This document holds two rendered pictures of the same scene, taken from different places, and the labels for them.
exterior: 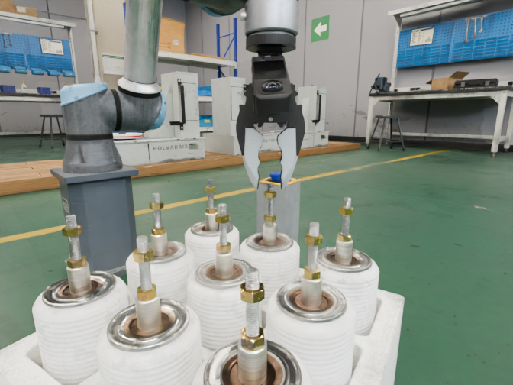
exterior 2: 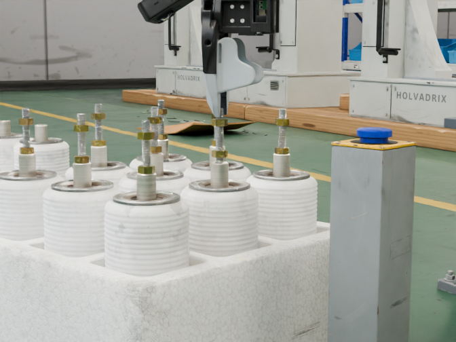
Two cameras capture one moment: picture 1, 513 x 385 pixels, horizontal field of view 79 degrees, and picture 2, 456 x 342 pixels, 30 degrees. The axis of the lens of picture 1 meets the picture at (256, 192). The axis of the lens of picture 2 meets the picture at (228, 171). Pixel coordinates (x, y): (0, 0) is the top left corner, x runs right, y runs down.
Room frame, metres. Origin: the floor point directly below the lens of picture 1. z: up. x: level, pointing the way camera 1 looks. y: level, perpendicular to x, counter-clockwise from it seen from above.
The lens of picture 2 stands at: (0.68, -1.02, 0.43)
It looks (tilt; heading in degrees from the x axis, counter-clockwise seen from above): 9 degrees down; 102
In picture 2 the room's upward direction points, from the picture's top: straight up
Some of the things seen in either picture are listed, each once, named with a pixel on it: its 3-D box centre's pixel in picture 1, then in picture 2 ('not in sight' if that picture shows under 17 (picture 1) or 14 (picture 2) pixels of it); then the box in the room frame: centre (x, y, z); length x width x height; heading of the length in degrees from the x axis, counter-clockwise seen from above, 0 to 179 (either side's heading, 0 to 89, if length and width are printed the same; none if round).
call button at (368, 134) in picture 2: (279, 177); (374, 137); (0.65, -0.05, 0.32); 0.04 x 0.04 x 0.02
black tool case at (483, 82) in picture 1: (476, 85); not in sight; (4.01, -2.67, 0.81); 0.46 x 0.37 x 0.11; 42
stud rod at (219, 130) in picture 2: (269, 207); (219, 139); (0.47, -0.02, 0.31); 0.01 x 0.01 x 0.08
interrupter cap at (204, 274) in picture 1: (224, 273); (155, 176); (0.37, 0.04, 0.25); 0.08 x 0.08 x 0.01
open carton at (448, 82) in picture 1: (446, 82); not in sight; (4.34, -2.50, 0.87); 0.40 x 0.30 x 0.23; 28
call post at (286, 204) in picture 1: (277, 249); (370, 277); (0.65, -0.05, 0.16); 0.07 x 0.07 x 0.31; 58
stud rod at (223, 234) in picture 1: (223, 233); (155, 136); (0.37, 0.04, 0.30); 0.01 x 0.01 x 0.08
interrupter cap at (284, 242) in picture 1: (269, 241); (219, 186); (0.47, -0.02, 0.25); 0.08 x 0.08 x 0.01
